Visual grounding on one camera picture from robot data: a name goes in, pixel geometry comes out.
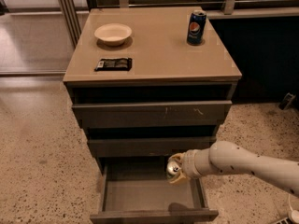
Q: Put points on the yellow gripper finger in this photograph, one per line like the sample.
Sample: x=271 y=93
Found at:
x=178 y=157
x=176 y=180

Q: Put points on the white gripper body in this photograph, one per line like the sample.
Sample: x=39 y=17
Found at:
x=190 y=164

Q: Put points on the green soda can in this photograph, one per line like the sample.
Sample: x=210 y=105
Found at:
x=172 y=170

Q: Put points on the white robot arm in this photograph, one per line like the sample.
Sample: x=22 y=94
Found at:
x=227 y=158

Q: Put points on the top grey drawer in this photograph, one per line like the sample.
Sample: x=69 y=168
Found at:
x=133 y=115

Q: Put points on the grey drawer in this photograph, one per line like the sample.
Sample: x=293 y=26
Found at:
x=135 y=191
x=147 y=147
x=133 y=115

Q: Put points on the bottom grey drawer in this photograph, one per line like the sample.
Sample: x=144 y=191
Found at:
x=135 y=191

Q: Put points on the middle grey drawer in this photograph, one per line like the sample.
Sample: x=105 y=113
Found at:
x=147 y=147

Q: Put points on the grey drawer cabinet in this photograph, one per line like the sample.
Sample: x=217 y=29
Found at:
x=165 y=68

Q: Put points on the blue Pepsi can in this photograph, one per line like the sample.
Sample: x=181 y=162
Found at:
x=196 y=27

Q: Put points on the black snack packet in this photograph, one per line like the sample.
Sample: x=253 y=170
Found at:
x=119 y=64

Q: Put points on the small dark floor object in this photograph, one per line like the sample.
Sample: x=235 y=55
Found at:
x=287 y=100

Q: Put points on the white bowl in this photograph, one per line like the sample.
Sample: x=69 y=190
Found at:
x=113 y=34

